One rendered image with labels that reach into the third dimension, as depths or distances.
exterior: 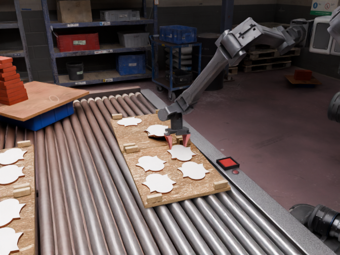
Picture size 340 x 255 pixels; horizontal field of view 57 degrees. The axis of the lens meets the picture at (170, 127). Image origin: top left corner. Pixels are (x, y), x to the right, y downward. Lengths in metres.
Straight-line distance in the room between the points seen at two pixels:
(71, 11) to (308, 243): 4.98
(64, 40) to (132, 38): 1.15
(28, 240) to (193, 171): 0.66
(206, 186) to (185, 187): 0.08
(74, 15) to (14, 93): 3.69
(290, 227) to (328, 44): 0.82
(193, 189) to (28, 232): 0.59
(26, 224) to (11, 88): 0.97
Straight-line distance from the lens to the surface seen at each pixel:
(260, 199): 1.26
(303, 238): 1.15
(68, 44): 5.50
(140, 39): 5.79
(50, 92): 2.10
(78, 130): 1.80
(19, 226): 1.18
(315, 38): 1.59
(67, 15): 5.51
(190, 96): 1.34
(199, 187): 1.24
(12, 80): 1.96
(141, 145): 1.54
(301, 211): 2.40
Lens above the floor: 1.66
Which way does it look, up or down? 25 degrees down
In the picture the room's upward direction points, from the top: straight up
